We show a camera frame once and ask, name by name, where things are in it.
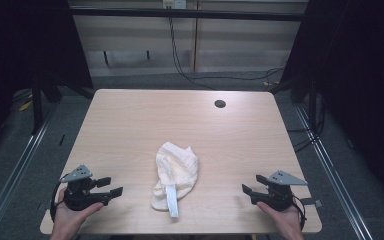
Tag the black metal stand post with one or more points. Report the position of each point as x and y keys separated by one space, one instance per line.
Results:
x=37 y=106
x=312 y=103

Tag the yellow floor tape piece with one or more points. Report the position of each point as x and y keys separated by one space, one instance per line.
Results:
x=25 y=105

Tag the person's left hand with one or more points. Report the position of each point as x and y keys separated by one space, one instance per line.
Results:
x=68 y=220

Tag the white towel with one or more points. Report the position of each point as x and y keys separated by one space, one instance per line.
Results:
x=176 y=170

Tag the dark curtain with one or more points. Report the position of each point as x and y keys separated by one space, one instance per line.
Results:
x=20 y=50
x=363 y=83

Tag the small black floor strip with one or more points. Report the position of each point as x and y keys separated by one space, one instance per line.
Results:
x=62 y=140

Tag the black horizontal metal bar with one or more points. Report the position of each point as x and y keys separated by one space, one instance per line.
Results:
x=186 y=14

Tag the person's right hand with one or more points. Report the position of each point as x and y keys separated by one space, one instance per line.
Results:
x=286 y=221

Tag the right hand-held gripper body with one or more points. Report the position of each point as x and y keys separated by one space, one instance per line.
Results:
x=278 y=196

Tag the silver floor rail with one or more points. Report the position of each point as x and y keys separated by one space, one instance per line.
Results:
x=333 y=173
x=13 y=180

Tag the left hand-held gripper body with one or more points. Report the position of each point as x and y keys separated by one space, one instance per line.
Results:
x=78 y=196

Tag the white wall power outlet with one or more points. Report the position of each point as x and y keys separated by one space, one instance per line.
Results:
x=175 y=3

